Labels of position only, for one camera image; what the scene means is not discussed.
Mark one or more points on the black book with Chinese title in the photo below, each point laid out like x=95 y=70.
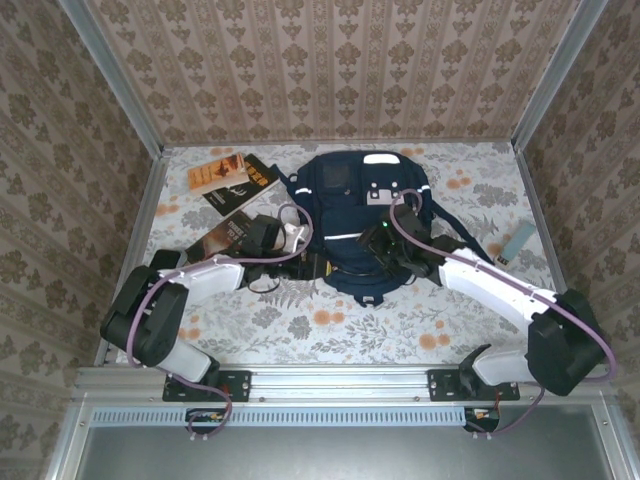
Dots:
x=250 y=192

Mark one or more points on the navy blue backpack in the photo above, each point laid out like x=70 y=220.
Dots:
x=340 y=215

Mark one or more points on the aluminium corner post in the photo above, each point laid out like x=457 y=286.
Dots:
x=115 y=80
x=560 y=75

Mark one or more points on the light blue pencil box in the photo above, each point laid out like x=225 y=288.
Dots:
x=517 y=240

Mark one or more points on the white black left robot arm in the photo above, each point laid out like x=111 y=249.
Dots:
x=210 y=277

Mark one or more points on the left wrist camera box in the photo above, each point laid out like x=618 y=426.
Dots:
x=299 y=236

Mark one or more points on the aluminium side rail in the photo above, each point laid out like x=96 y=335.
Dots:
x=545 y=225
x=145 y=225

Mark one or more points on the grey metal panel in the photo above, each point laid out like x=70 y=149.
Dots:
x=340 y=455

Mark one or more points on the aluminium front rail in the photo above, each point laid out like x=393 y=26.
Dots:
x=340 y=382

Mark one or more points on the orange Huckleberry Finn paperback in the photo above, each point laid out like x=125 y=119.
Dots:
x=215 y=175

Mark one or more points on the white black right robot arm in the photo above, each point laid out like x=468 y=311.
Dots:
x=490 y=285

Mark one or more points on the dark brown cover book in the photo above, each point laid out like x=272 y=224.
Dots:
x=225 y=235

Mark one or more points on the floral patterned table cover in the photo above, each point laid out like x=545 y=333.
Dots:
x=350 y=340

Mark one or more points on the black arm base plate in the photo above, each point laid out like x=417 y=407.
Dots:
x=440 y=385
x=240 y=385

